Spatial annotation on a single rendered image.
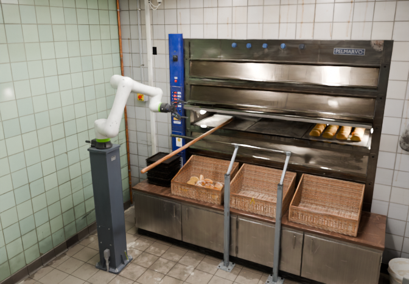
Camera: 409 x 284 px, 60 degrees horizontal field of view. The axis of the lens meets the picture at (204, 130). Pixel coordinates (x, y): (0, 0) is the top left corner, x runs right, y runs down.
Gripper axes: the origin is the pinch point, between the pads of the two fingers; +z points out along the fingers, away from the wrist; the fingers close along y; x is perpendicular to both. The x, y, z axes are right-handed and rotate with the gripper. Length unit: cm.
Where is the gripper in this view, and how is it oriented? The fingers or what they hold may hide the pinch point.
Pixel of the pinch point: (186, 110)
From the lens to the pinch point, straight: 324.2
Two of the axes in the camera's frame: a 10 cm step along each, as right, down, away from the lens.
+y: 0.1, 9.6, 2.8
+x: -4.6, 2.5, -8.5
